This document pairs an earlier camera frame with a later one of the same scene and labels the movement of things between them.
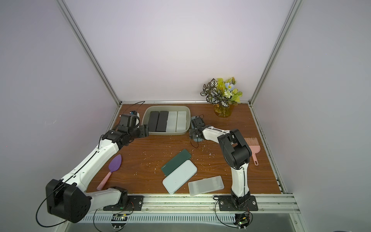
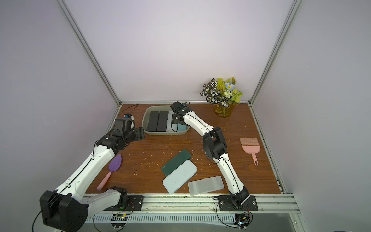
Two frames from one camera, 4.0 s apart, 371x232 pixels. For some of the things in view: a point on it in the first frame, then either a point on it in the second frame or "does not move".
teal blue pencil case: x=195 y=139 to x=181 y=127
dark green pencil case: x=181 y=158 does not move
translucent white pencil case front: x=205 y=185 does not move
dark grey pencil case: x=162 y=121 does not move
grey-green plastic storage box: x=167 y=120 does not move
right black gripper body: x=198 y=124 to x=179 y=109
